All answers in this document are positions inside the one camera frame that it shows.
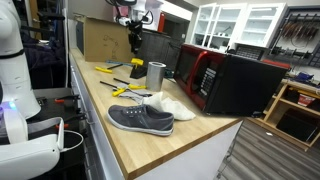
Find red and black microwave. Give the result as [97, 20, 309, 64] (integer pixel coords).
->
[173, 43, 289, 118]

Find pink sheet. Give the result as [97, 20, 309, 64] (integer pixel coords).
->
[112, 4, 120, 19]

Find black pegboard tool wall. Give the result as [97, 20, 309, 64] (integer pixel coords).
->
[266, 6, 320, 69]

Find white headset cable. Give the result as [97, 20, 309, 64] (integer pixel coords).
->
[59, 129, 85, 154]

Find wooden shelf unit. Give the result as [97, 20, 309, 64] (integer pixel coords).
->
[248, 78, 320, 153]

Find big cardboard box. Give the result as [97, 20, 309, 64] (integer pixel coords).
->
[75, 16, 143, 64]

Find white robot body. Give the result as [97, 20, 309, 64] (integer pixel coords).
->
[0, 101, 66, 180]

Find black parts bin rack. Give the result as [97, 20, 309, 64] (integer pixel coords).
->
[234, 43, 268, 61]

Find white workbench drawer cabinet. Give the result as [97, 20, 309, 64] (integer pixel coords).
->
[68, 49, 244, 180]

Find red box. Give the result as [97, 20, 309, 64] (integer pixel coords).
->
[297, 94, 316, 108]

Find large yellow T-handle hex key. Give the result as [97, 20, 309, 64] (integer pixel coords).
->
[94, 63, 124, 74]

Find black clamp orange handle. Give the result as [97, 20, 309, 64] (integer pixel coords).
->
[54, 94, 81, 105]
[54, 113, 88, 130]

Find grey metal tin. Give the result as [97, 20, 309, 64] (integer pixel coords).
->
[145, 61, 167, 93]

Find green coiled cable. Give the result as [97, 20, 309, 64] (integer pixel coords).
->
[164, 68, 175, 80]

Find black storage box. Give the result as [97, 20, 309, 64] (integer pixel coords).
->
[275, 108, 320, 143]

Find blue strip tool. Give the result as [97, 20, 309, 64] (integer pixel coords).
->
[105, 59, 133, 67]

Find yellow handled pliers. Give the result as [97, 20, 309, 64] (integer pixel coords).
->
[118, 88, 153, 104]

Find red upright panel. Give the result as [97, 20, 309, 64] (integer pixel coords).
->
[158, 12, 167, 34]

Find grey canvas shoe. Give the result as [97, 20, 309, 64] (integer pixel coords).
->
[106, 103, 175, 137]

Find medium yellow T-handle hex key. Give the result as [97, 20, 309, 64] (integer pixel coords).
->
[99, 80, 127, 98]
[113, 77, 148, 90]

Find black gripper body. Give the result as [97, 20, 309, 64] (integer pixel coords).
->
[128, 20, 144, 35]

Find white glass-door cabinet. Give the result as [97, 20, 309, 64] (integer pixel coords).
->
[190, 2, 288, 49]

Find dark grey panel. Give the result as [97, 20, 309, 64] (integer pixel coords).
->
[135, 30, 184, 72]

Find white cloth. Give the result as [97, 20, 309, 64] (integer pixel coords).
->
[141, 90, 197, 122]

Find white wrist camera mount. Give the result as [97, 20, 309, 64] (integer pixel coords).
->
[114, 11, 154, 28]

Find black wedge tool holder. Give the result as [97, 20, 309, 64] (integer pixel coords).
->
[129, 65, 148, 80]

